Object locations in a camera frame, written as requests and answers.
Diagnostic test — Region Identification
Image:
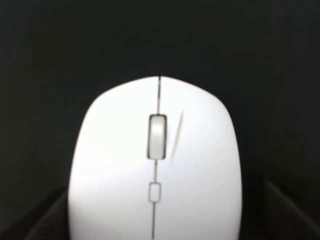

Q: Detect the white computer mouse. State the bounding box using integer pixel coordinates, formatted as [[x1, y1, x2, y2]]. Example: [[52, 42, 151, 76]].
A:
[[68, 76, 242, 240]]

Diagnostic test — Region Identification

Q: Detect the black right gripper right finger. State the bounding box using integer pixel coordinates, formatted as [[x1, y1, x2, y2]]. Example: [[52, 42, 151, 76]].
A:
[[238, 180, 320, 240]]

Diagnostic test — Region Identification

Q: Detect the black mouse pad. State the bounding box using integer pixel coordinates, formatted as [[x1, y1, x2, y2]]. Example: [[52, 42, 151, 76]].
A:
[[0, 0, 320, 233]]

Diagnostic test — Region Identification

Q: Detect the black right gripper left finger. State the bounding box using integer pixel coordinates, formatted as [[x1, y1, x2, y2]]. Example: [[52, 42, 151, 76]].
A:
[[0, 186, 71, 240]]

